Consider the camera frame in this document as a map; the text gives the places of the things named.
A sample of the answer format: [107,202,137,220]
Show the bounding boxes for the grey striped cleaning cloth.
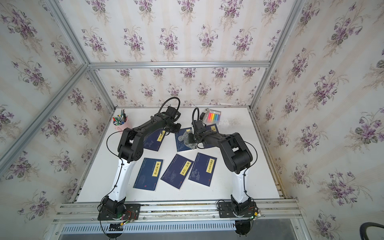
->
[178,131,197,150]

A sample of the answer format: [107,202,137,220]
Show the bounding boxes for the blue book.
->
[175,128,195,152]
[189,153,217,187]
[133,158,164,191]
[205,124,219,149]
[144,129,166,152]
[161,154,194,190]

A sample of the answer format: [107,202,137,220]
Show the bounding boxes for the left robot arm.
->
[101,107,181,216]

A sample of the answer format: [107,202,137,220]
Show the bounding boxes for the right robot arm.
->
[187,130,253,215]

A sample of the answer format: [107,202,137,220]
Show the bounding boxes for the grey black stapler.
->
[199,108,209,121]

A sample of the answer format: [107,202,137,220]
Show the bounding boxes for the clear box of highlighters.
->
[206,110,221,124]

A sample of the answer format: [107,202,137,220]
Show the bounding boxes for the pink pen cup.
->
[112,109,132,131]

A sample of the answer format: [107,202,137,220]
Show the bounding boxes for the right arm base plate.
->
[216,200,259,218]

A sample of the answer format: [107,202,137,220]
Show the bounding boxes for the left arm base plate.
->
[98,204,142,221]

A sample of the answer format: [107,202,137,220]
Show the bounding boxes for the aluminium rail frame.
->
[47,199,309,239]

